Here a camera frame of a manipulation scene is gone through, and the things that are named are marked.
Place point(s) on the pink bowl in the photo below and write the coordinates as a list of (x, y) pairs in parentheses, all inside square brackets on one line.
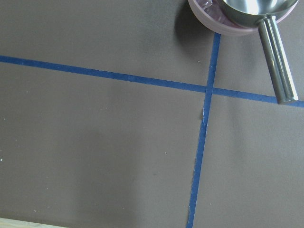
[(209, 21)]

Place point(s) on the steel scoop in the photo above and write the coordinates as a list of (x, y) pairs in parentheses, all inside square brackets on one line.
[(277, 63)]

